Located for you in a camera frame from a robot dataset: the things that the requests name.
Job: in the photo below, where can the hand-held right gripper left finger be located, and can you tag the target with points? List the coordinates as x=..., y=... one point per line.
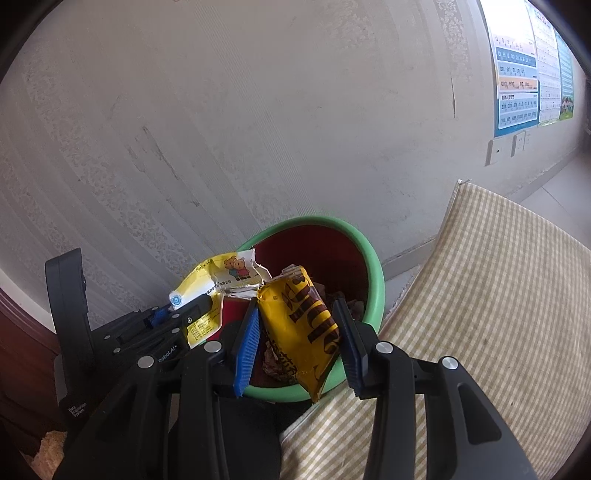
x=247, y=348

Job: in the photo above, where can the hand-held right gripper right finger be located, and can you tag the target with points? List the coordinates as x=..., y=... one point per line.
x=353, y=353

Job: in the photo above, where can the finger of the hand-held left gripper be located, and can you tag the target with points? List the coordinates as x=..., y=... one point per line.
x=161, y=344
x=198, y=304

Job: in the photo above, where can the yellow white bear wrapper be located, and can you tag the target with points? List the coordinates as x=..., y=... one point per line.
x=217, y=286

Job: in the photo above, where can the yellow snack wrapper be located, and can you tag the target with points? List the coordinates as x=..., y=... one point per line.
x=302, y=332

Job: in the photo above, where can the red bin with green rim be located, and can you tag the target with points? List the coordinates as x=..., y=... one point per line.
x=374, y=277

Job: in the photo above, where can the dark wooden cabinet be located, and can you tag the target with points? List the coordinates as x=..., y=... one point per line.
x=18, y=360

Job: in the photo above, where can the tan fuzzy cloth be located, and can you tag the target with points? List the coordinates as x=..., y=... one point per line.
x=51, y=450

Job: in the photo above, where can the yellow checkered tablecloth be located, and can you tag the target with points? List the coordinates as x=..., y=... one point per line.
x=485, y=300

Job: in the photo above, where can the white wall socket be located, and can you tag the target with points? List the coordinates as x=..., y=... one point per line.
x=490, y=153
x=522, y=140
x=515, y=144

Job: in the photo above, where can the blue wall poster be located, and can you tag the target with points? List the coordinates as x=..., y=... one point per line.
x=517, y=74

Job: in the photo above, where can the white wall poster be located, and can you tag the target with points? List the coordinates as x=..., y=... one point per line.
x=547, y=69

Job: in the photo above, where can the green wall poster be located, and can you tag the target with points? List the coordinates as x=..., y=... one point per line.
x=567, y=83

